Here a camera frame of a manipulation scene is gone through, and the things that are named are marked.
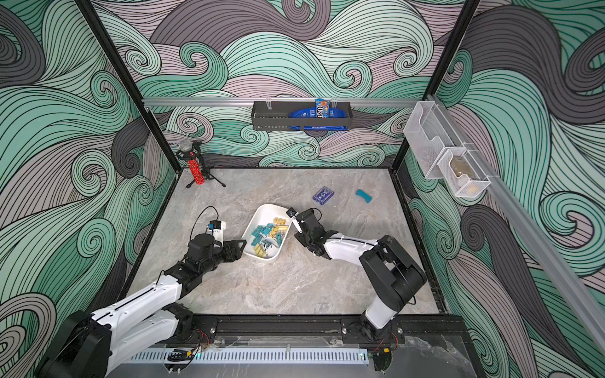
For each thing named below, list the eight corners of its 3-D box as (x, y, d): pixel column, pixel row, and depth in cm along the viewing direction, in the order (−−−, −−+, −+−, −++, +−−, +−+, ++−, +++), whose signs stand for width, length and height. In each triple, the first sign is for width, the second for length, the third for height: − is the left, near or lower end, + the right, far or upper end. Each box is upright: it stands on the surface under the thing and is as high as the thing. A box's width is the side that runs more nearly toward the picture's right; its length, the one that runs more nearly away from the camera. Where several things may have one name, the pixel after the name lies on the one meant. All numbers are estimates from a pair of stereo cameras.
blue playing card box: (312, 199, 111) (312, 195, 109) (324, 188, 115) (324, 185, 113) (322, 205, 108) (322, 202, 106) (333, 194, 112) (334, 191, 110)
